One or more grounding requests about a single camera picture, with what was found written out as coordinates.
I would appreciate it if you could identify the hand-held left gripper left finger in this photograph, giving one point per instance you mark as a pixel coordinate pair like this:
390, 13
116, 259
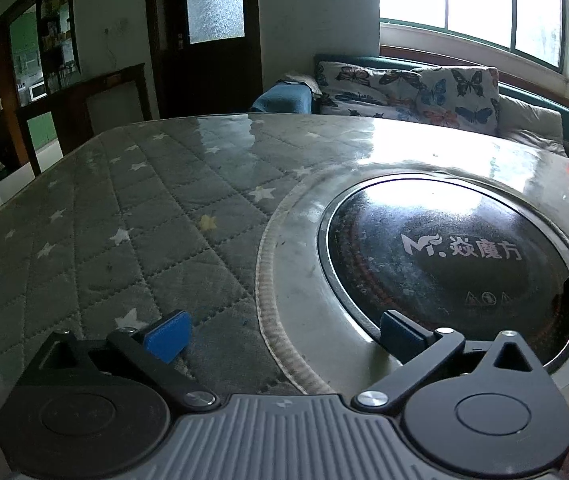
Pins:
169, 335

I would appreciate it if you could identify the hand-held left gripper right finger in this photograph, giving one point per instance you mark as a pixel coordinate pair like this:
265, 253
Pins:
399, 335

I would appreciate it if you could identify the round black induction cooktop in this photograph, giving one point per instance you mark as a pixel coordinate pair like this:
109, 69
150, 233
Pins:
439, 240

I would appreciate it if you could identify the grey quilted star table cover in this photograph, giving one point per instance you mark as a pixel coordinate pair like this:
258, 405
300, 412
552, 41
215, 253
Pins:
114, 200

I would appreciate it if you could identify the beige cushion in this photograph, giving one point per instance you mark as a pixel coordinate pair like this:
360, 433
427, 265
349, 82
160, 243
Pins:
534, 125

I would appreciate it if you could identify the dark wooden sideboard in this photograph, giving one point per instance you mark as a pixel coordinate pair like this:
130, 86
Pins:
109, 85

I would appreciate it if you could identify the blue towel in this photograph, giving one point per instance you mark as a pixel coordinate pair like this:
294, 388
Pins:
284, 100

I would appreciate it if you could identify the dark wooden door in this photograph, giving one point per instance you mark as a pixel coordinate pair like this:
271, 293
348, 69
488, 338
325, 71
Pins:
204, 75

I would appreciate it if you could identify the beige towel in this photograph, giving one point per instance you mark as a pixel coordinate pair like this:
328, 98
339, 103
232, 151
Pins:
302, 82

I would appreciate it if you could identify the white microwave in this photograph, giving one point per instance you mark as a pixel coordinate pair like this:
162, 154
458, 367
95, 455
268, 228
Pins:
38, 90

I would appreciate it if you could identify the white wall socket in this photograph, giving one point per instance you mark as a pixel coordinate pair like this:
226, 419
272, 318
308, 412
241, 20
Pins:
123, 22

